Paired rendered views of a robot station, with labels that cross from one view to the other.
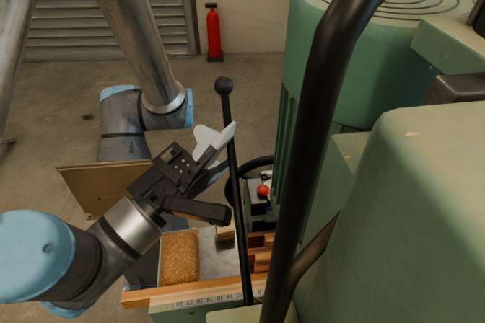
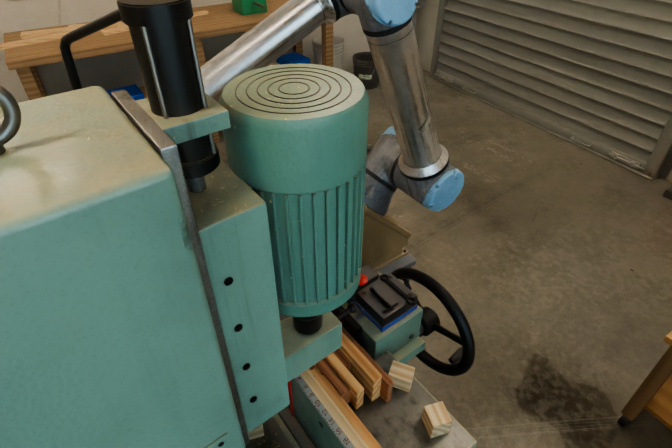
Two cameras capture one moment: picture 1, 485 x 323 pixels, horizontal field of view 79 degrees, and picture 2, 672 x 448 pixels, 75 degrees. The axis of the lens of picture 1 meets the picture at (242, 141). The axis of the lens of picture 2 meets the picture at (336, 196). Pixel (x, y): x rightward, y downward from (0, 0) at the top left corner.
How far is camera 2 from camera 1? 0.60 m
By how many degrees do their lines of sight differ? 46
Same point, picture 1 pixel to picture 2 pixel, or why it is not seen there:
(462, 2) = (291, 109)
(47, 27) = (492, 60)
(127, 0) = (382, 48)
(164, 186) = not seen: hidden behind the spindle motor
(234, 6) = not seen: outside the picture
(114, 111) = (380, 149)
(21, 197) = not seen: hidden behind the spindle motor
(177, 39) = (639, 141)
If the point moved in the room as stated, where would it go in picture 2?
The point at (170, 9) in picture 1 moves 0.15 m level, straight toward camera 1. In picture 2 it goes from (655, 96) to (647, 102)
